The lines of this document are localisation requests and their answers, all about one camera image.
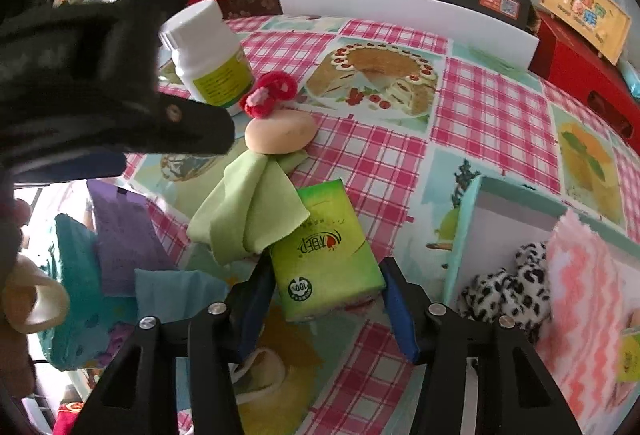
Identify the leopard print scrunchie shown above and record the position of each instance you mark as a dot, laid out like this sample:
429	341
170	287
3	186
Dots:
530	270

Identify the blue face mask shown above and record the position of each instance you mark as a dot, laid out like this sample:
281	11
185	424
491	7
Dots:
170	290

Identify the red knitted flower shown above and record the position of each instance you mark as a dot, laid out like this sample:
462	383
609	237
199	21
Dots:
275	87

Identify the light green cloth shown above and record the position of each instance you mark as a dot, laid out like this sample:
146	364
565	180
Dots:
245	215

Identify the teal patterned cloth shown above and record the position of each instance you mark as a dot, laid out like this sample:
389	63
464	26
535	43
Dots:
75	275

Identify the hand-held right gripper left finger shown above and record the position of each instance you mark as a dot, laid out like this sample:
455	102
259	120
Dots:
252	310

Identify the teal shallow cardboard box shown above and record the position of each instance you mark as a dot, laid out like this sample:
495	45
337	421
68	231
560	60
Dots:
505	230

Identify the cream fabric loop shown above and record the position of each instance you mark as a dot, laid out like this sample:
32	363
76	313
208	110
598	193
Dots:
50	302

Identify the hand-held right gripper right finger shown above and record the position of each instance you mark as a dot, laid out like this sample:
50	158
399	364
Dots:
400	315

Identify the pink chevron cloth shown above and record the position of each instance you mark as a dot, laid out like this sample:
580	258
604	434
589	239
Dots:
585	290

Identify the white board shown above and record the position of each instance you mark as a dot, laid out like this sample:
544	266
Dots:
400	15

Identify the yellow cartoon gift box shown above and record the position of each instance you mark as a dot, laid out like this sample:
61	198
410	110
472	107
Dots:
585	10

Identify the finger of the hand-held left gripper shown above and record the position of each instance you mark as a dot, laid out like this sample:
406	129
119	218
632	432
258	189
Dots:
65	167
190	127

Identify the pink checked printed tablecloth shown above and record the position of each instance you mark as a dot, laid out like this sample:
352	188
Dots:
480	115

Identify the white plastic bottle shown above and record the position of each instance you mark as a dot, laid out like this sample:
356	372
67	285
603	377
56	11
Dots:
205	50

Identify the green tissue pack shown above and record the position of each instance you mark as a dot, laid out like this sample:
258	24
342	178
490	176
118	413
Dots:
325	255
631	355

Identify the person's left hand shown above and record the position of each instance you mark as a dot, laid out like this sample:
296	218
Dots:
21	215

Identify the dark patterned box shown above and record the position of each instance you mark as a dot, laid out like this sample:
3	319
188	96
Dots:
250	4

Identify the red embroidered cushion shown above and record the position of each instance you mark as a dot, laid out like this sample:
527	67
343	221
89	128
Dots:
67	417

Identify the purple cloth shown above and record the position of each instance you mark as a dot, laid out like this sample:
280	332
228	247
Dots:
125	235

